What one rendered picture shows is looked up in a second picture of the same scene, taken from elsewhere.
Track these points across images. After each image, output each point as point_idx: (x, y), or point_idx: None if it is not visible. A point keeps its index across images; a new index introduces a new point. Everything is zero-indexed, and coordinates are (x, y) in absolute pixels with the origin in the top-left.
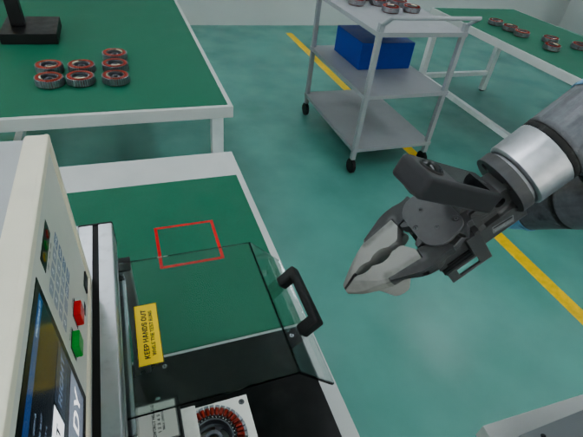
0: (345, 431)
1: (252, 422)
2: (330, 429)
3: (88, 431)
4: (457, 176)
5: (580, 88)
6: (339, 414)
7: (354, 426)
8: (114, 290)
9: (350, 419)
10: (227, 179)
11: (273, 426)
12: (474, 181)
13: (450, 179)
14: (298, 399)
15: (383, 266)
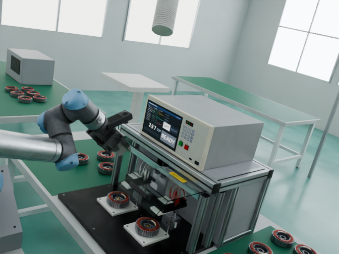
0: (96, 247)
1: (136, 237)
2: (104, 241)
3: (170, 150)
4: (116, 116)
5: (89, 99)
6: (99, 252)
7: (92, 249)
8: (191, 170)
9: (94, 251)
10: None
11: (127, 240)
12: (110, 118)
13: (119, 113)
14: (120, 248)
15: None
